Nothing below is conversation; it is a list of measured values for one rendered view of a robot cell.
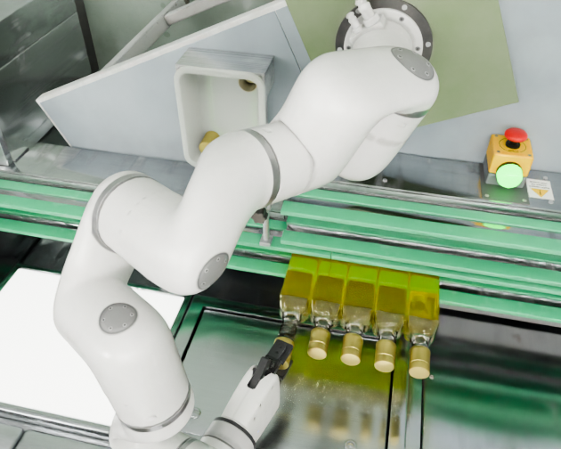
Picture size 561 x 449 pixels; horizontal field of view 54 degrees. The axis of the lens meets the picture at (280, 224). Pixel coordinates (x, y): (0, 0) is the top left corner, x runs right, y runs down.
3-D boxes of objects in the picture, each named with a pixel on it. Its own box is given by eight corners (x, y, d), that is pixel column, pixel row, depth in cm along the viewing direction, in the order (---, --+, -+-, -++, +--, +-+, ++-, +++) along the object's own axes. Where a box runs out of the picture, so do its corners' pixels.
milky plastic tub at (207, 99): (198, 143, 121) (184, 167, 115) (187, 46, 106) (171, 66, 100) (274, 153, 119) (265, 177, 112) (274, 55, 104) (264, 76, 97)
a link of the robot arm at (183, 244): (212, 112, 60) (89, 136, 50) (304, 151, 52) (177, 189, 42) (209, 223, 66) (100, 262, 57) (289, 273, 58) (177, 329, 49)
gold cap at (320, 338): (310, 338, 98) (305, 358, 95) (311, 325, 96) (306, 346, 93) (329, 341, 98) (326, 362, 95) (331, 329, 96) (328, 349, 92)
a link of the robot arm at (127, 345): (256, 345, 64) (180, 286, 73) (225, 201, 51) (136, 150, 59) (140, 444, 56) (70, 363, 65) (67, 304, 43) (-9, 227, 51)
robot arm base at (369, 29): (321, 16, 88) (301, 59, 77) (391, -26, 82) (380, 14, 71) (368, 93, 95) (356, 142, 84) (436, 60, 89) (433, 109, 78)
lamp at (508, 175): (492, 179, 103) (493, 189, 101) (499, 159, 100) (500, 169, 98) (517, 183, 102) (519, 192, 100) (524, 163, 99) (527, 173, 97)
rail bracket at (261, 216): (267, 218, 114) (251, 260, 104) (265, 150, 102) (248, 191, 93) (281, 220, 113) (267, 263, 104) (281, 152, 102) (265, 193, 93)
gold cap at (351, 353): (342, 343, 97) (338, 363, 94) (344, 330, 95) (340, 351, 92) (361, 346, 97) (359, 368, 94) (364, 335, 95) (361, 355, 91)
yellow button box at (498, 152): (482, 161, 109) (484, 183, 104) (491, 129, 104) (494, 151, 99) (519, 166, 108) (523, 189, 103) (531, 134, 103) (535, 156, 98)
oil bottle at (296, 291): (298, 247, 118) (276, 324, 102) (298, 227, 114) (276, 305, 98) (324, 250, 117) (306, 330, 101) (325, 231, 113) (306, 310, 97)
